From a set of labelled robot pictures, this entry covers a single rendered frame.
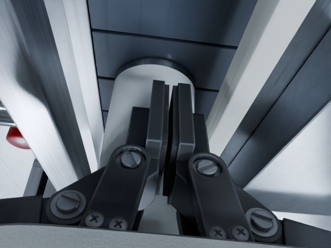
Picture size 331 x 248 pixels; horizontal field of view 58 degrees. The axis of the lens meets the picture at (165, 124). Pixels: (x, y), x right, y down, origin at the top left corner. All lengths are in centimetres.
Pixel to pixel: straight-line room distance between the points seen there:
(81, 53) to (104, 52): 2
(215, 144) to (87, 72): 9
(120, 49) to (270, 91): 16
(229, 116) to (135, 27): 7
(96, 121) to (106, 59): 8
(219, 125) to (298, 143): 12
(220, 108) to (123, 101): 5
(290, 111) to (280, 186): 12
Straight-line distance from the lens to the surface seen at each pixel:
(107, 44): 17
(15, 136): 34
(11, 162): 51
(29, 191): 47
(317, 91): 24
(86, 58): 19
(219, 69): 18
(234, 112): 16
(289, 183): 35
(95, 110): 23
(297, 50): 25
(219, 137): 18
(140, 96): 16
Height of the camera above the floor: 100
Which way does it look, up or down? 32 degrees down
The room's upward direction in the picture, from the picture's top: 176 degrees counter-clockwise
